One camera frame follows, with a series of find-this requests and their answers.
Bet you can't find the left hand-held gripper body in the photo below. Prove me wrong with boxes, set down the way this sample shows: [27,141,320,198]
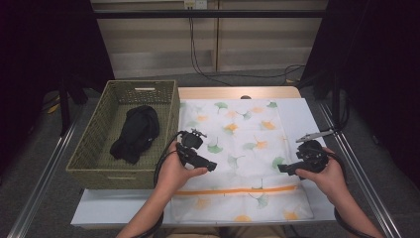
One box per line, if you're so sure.
[176,129,208,167]

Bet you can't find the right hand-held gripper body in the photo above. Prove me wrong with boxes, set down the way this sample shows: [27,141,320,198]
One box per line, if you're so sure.
[295,129,335,174]

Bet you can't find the white leaf-print mesh laundry bag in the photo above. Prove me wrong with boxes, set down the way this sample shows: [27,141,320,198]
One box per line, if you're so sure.
[169,98,315,223]

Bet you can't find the black garment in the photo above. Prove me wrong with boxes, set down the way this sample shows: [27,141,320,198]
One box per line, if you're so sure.
[109,104,160,166]

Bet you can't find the green woven basket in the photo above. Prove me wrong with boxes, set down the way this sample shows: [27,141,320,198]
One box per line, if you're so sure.
[65,79,181,190]

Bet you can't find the person's right hand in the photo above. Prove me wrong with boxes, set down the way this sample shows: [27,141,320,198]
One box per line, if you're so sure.
[295,147,350,206]

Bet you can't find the person's left hand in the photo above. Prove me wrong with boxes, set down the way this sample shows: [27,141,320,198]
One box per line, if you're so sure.
[155,142,208,201]

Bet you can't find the black metal stand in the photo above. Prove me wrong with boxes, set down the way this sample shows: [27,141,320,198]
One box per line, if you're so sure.
[58,75,88,137]
[296,70,351,133]

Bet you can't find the person's beige trousers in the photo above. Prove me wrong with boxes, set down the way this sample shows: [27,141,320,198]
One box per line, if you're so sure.
[164,225,288,238]

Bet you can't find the white table cover sheet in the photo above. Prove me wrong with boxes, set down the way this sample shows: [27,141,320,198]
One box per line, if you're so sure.
[70,97,338,228]

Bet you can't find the black curtain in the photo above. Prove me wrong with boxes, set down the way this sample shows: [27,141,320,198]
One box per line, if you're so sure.
[301,0,420,189]
[0,0,115,173]

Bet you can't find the black horizontal bar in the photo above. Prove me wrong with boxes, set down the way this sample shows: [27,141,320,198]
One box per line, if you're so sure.
[93,9,328,20]

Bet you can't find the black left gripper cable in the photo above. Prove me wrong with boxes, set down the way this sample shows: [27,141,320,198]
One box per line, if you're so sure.
[132,131,186,238]

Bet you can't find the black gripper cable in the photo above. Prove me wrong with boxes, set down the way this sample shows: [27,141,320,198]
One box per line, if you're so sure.
[325,150,377,238]
[132,131,186,238]

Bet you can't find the aluminium rail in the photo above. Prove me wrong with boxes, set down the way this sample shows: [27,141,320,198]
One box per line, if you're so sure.
[318,102,402,238]
[6,108,85,238]

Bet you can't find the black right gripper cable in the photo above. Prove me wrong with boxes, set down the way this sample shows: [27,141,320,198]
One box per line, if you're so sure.
[325,150,377,238]

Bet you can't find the black wall cable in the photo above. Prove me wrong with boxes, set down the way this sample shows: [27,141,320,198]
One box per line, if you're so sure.
[188,17,306,87]

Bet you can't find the white wall socket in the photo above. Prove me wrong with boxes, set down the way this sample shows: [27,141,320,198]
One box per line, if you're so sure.
[183,0,208,10]

